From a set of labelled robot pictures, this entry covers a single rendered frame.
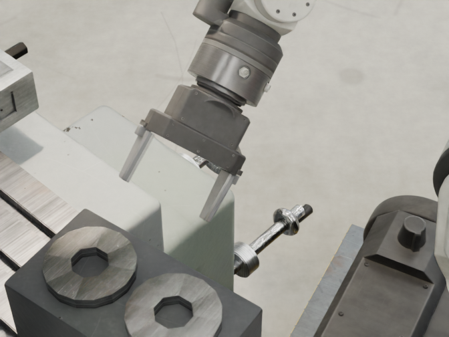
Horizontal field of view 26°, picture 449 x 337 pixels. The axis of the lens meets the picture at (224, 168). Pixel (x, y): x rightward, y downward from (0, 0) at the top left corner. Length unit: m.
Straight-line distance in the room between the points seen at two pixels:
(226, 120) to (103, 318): 0.28
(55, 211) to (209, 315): 0.41
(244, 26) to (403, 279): 0.66
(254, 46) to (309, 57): 1.83
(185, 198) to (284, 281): 0.82
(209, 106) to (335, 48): 1.88
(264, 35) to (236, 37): 0.03
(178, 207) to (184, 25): 1.54
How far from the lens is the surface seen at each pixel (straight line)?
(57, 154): 1.44
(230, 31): 1.06
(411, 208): 1.69
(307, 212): 1.82
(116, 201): 1.36
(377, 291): 1.57
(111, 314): 0.91
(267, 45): 1.07
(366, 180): 2.54
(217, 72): 1.06
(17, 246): 1.23
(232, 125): 1.08
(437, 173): 1.15
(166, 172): 1.56
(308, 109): 2.72
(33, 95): 1.37
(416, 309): 1.56
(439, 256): 1.22
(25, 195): 1.28
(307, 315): 1.76
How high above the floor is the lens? 1.83
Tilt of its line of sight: 46 degrees down
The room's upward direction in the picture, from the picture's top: straight up
